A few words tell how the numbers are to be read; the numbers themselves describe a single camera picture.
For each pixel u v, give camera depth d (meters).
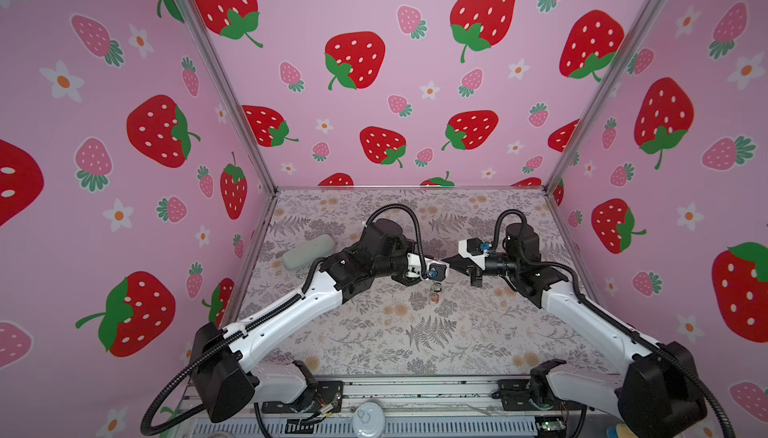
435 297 0.80
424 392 0.76
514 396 0.74
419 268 0.57
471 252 0.62
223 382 0.38
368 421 0.66
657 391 0.39
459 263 0.63
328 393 0.75
